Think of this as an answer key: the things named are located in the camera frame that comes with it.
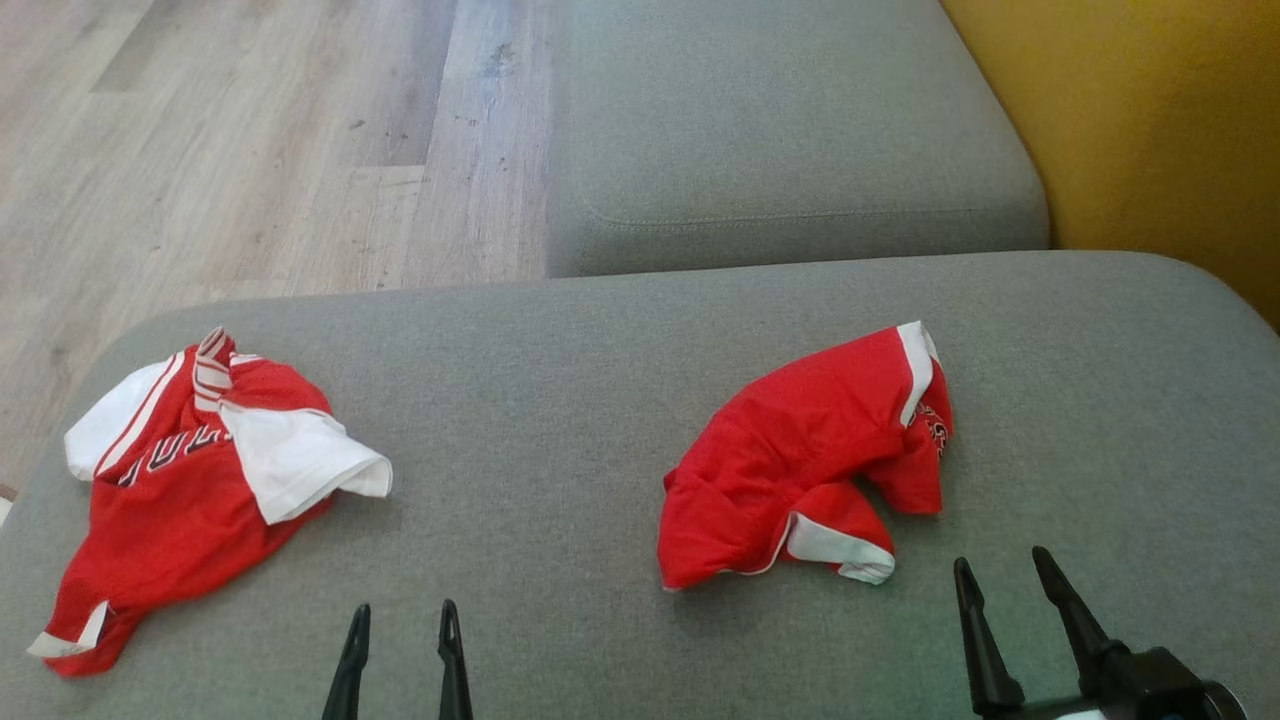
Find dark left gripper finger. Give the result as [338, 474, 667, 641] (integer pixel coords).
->
[322, 603, 371, 720]
[438, 599, 474, 720]

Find large grey sofa seat cushion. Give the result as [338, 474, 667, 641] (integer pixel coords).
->
[0, 250, 1280, 720]

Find grey sofa cushion with seam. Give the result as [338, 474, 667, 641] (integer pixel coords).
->
[545, 0, 1051, 279]

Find yellow cushion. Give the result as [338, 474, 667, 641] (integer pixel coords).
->
[940, 0, 1280, 331]

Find red white basketball jersey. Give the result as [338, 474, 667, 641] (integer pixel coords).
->
[27, 326, 393, 678]

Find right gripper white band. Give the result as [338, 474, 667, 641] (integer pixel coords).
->
[953, 546, 1249, 720]

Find red shorts white trim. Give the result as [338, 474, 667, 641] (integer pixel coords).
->
[657, 321, 954, 591]

